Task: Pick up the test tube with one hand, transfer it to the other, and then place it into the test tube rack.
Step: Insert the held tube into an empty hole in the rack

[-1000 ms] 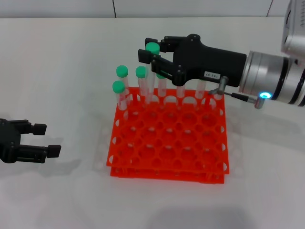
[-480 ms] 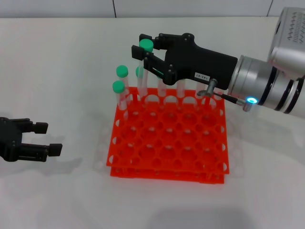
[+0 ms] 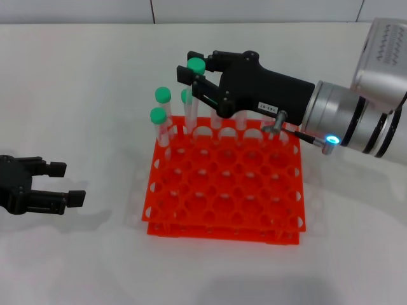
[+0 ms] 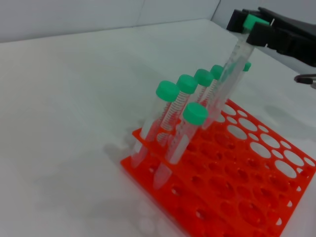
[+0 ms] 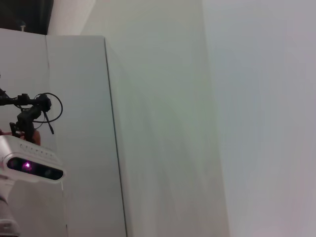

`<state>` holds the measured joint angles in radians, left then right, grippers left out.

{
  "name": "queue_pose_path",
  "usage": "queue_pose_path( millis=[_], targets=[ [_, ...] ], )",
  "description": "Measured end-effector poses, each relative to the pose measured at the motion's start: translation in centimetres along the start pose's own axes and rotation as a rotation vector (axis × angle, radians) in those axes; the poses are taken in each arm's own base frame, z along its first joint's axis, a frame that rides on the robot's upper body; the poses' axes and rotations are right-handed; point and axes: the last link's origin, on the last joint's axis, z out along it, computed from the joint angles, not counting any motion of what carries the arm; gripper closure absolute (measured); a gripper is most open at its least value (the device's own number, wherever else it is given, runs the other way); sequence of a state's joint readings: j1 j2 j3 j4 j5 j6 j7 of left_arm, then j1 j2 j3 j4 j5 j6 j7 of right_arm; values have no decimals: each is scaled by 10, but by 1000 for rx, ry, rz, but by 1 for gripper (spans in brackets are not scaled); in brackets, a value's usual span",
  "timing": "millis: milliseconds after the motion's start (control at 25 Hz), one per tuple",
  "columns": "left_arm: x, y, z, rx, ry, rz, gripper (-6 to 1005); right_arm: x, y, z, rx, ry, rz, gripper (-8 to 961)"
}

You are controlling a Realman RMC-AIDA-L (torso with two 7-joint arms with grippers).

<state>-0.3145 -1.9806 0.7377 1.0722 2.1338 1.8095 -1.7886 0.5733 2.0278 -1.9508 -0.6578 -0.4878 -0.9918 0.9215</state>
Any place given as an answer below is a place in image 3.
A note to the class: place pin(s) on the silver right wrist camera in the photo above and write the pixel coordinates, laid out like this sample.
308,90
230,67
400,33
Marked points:
381,63

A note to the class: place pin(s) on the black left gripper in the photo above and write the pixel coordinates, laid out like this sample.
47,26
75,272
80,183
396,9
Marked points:
14,184

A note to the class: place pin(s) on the green-capped clear test tube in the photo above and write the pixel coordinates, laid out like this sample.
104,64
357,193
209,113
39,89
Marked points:
241,120
183,95
158,115
215,119
266,122
163,94
195,65

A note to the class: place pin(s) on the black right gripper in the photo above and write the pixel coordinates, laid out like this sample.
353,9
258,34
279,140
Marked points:
260,89

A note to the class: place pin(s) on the orange test tube rack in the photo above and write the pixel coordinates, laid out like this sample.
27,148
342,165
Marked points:
222,238

